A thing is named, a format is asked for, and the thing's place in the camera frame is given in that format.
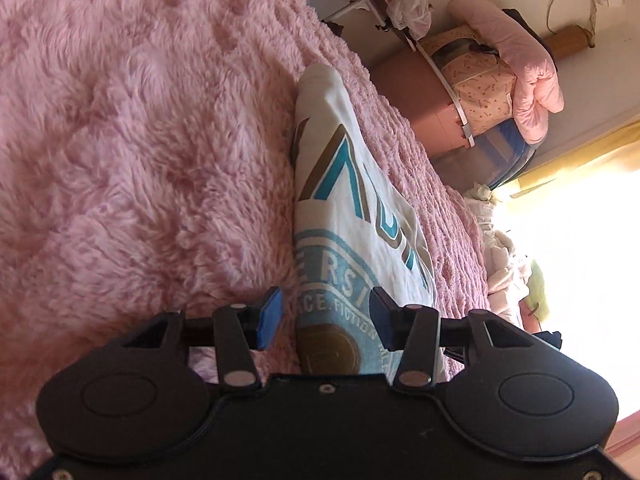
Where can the yellow curtain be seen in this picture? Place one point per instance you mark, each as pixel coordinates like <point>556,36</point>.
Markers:
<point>575,155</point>

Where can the pile of white clothes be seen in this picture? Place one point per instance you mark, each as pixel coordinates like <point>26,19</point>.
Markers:
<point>502,260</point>

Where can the pink fluffy blanket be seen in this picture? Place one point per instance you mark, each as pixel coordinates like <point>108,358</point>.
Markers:
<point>140,150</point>

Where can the green cloth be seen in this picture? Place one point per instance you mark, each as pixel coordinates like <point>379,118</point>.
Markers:
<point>535,285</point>

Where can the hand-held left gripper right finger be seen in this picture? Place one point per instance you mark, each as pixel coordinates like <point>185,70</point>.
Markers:
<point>381,316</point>

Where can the blue striped bedding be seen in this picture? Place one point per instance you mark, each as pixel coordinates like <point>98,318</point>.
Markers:
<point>505,155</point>

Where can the beige patterned bedding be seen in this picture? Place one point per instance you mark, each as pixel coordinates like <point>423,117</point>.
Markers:
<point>475,85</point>

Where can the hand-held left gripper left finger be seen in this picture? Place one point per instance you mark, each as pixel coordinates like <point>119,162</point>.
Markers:
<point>270,316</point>

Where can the white folding rack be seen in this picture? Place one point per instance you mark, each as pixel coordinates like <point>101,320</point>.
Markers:
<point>360,10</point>

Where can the pink quilt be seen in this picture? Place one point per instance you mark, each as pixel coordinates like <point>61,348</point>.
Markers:
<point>530,80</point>

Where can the white printed sweatshirt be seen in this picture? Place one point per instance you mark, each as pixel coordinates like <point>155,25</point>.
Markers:
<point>350,220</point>

